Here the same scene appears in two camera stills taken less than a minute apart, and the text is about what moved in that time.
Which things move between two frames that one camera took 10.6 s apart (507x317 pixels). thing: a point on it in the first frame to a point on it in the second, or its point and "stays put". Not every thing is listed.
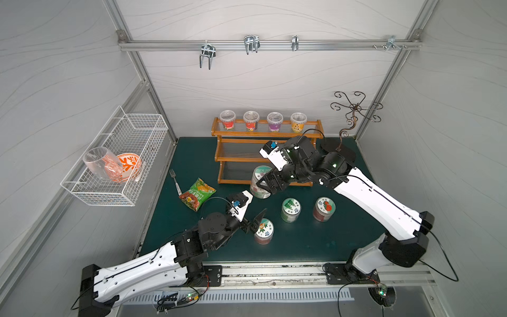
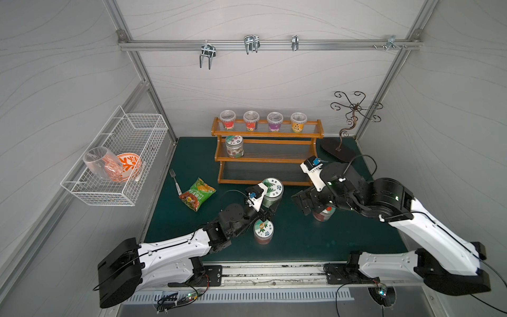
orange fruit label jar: [264, 234] stays put
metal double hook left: [208, 49] stays put
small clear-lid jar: [251, 118] stays put
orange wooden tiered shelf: [237, 150] stays put
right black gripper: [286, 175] to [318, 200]
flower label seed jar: [255, 189] to [234, 146]
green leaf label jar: [290, 210] to [274, 193]
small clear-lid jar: [274, 120] stays put
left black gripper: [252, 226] to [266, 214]
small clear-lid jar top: [228, 117] stays put
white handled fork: [173, 176] stays put
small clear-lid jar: [298, 120] stays put
